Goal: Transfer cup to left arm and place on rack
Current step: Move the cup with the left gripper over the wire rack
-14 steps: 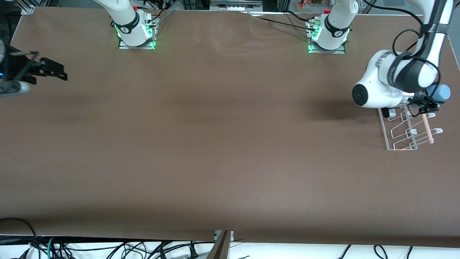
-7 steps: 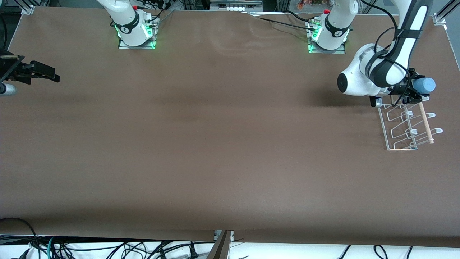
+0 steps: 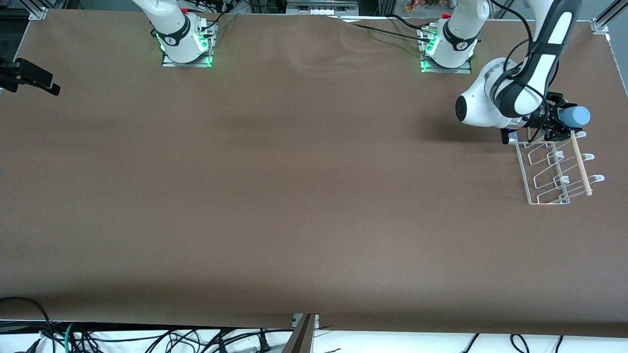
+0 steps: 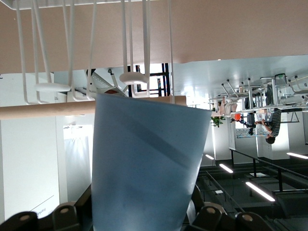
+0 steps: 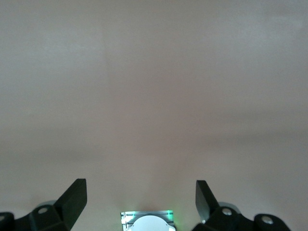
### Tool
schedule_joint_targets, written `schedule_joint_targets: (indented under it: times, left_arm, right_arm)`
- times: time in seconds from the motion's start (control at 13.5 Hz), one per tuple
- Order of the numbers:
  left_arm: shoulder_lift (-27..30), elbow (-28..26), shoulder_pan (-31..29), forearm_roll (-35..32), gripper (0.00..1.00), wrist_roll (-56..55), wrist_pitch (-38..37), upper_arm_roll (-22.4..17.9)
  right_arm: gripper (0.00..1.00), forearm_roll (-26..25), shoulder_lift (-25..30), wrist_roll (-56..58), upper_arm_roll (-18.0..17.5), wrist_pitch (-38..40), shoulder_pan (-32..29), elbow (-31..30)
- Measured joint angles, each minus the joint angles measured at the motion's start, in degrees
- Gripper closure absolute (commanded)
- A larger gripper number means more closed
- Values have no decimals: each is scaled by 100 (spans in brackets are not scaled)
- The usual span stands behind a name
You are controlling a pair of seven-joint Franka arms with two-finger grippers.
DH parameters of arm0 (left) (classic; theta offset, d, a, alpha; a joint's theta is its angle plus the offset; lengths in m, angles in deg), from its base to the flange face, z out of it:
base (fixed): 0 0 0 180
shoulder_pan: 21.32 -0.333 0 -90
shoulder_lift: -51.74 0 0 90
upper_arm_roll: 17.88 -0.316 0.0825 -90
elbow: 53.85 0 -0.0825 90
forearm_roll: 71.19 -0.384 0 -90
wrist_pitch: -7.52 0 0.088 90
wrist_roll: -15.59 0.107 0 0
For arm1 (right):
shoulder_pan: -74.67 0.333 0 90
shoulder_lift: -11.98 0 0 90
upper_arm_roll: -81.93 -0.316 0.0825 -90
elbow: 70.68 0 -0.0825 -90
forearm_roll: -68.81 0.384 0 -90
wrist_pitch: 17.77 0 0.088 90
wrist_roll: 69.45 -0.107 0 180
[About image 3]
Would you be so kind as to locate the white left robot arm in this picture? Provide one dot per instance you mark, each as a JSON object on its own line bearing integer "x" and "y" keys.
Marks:
{"x": 483, "y": 105}

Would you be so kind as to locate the aluminium frame profile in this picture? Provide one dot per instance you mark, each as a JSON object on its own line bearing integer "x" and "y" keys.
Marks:
{"x": 606, "y": 19}
{"x": 37, "y": 10}

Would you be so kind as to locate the grey power strip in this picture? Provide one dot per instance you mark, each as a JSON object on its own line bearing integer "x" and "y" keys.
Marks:
{"x": 321, "y": 7}

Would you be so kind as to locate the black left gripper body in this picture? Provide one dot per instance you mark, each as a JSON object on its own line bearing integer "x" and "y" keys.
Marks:
{"x": 552, "y": 116}

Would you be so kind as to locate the brown table cloth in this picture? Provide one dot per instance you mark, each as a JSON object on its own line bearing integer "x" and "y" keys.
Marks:
{"x": 314, "y": 206}

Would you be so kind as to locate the blue plastic cup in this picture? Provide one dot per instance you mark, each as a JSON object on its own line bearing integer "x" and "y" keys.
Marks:
{"x": 576, "y": 116}

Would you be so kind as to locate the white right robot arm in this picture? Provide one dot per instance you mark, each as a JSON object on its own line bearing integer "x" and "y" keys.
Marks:
{"x": 171, "y": 29}

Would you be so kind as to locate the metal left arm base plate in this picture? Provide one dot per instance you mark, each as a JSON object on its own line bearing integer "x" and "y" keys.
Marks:
{"x": 466, "y": 68}

